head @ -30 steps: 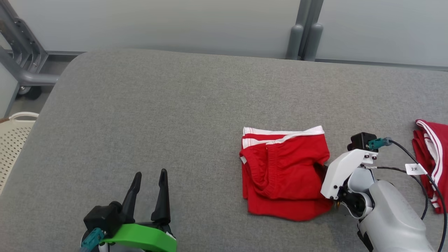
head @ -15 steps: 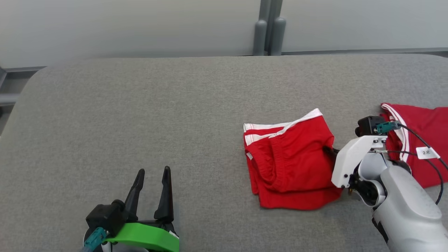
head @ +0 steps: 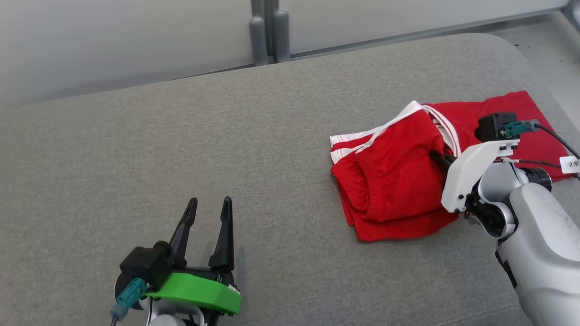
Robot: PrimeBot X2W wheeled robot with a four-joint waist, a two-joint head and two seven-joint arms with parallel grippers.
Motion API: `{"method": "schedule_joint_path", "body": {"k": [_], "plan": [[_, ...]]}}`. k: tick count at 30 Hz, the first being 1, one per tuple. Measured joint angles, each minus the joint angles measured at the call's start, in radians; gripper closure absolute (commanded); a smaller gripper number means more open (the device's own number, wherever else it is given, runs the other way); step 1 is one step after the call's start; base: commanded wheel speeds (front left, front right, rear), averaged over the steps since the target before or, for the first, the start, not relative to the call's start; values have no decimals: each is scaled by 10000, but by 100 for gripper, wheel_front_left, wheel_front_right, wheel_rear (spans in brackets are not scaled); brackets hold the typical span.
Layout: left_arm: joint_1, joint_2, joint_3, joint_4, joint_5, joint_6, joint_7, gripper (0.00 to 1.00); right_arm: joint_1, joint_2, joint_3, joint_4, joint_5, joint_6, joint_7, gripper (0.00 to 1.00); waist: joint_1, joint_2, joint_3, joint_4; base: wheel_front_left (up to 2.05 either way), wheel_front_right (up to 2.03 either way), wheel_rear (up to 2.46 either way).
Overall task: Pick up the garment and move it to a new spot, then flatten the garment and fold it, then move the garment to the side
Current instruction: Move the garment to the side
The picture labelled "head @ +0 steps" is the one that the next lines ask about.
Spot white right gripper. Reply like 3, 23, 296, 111
429, 139, 521, 214

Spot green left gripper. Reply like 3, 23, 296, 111
143, 197, 242, 316

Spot red Bulls 23 jersey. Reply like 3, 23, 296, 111
424, 90, 575, 182

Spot red shorts with white stripes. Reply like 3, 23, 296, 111
329, 100, 464, 243

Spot grey fabric sofa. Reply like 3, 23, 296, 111
0, 33, 580, 326

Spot teal right cable connector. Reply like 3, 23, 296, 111
503, 119, 541, 139

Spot teal cable connector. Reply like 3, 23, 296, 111
503, 119, 541, 139
110, 277, 148, 322

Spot teal left cable connector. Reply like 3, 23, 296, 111
110, 277, 148, 322

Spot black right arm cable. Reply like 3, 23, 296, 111
496, 122, 580, 182

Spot grey partition post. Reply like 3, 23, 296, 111
272, 9, 291, 63
249, 16, 269, 67

